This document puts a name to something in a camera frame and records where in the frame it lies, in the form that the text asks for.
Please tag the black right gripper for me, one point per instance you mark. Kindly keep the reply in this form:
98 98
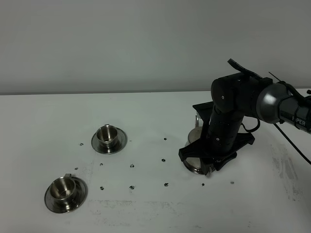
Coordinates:
219 141

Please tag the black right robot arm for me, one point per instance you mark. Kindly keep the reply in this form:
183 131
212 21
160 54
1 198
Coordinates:
233 98

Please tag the far stainless steel saucer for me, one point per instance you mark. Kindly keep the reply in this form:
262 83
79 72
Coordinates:
122 141

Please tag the stainless steel saucer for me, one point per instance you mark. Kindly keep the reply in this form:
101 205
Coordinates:
59 208
122 141

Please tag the far stainless steel teacup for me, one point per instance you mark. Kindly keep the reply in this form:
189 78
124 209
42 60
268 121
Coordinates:
107 136

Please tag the stainless steel teacup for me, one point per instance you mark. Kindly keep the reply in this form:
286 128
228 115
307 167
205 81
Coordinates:
107 136
63 190

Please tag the near stainless steel saucer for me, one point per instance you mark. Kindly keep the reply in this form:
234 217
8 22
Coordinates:
59 208

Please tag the near stainless steel teacup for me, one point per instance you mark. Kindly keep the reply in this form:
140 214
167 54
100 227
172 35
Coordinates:
63 190

